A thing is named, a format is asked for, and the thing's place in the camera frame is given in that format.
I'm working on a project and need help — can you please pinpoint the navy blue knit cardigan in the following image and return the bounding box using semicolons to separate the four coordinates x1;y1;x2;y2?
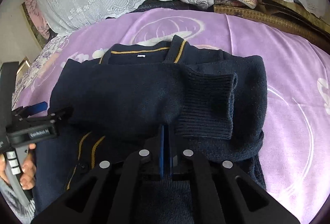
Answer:
34;36;267;223

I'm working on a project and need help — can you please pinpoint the person left hand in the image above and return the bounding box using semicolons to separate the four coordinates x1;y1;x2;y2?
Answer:
0;143;38;191

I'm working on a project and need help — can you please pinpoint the purple printed blanket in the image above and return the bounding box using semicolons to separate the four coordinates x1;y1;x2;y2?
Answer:
16;9;329;223

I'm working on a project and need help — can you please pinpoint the purple floral bedsheet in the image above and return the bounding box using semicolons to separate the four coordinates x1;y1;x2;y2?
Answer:
12;35;69;108

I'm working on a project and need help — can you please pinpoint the pink floral cloth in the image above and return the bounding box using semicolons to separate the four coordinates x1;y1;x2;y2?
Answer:
24;0;57;41

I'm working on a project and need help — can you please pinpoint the brown woven mat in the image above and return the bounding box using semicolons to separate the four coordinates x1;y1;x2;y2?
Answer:
214;0;329;53

